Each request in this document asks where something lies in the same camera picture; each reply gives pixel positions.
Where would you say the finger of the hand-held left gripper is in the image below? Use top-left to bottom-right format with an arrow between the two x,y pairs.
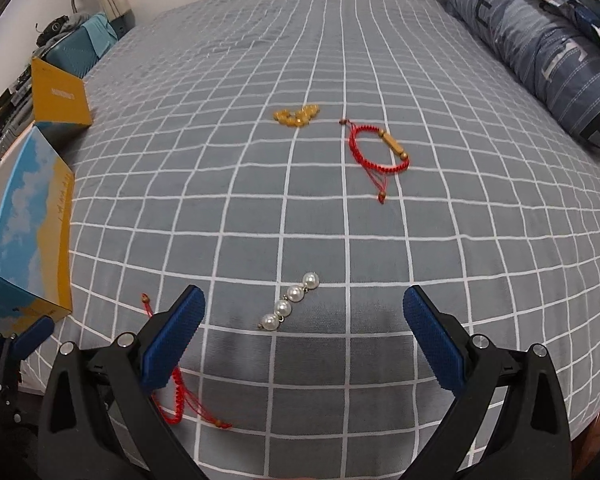
11,316 -> 56,362

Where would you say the yellow box lid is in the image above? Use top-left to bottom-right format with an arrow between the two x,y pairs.
31,57 -> 94,148

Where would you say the grey electronic device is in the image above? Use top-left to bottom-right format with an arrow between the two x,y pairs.
0,67 -> 37,164

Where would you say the grey checked bed sheet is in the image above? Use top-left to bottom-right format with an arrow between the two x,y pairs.
17,0 -> 600,480

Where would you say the yellow bead bracelet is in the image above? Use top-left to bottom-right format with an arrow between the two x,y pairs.
272,104 -> 321,128

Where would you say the blue and yellow cardboard box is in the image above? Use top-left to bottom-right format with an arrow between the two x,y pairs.
0,126 -> 76,322

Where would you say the folded blue printed quilt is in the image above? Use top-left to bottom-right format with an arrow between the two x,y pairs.
431,0 -> 600,168

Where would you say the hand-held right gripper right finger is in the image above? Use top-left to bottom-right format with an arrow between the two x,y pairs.
402,285 -> 571,480

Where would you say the red cord bracelet wooden tube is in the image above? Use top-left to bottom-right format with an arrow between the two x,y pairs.
140,292 -> 233,431
339,118 -> 412,206

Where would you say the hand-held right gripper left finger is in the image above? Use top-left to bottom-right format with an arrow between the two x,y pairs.
39,284 -> 207,480

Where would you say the teal fabric bag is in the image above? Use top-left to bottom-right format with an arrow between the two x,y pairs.
46,14 -> 119,79

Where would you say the white pearl strand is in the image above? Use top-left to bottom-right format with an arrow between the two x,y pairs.
256,272 -> 321,332

